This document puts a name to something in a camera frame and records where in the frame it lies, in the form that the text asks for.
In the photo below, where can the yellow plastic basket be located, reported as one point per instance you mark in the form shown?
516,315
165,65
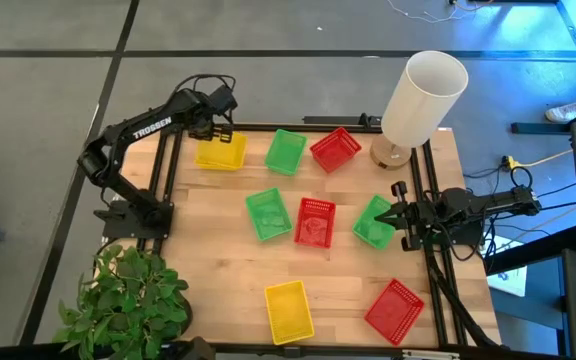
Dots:
288,312
220,159

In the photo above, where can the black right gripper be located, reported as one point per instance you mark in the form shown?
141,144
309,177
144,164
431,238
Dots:
418,217

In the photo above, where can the red plastic basket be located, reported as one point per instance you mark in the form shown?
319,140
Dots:
394,312
335,150
314,223

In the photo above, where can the green potted plant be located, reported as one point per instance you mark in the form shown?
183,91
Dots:
128,305

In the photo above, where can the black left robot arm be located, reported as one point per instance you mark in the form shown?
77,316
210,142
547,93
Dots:
118,132

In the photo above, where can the white paper sheet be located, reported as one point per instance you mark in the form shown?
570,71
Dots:
510,280

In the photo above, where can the green plastic basket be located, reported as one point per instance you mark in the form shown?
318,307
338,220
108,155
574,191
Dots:
369,234
268,215
285,152

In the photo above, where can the white shade table lamp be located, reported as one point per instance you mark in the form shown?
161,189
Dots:
423,100

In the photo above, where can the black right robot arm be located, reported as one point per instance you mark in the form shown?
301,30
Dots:
488,205

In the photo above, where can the black aluminium table frame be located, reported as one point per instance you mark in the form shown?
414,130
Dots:
258,127

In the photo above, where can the person's white shoe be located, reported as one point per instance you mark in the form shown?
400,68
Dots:
568,111

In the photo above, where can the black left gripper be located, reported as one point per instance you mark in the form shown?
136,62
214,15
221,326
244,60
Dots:
208,117

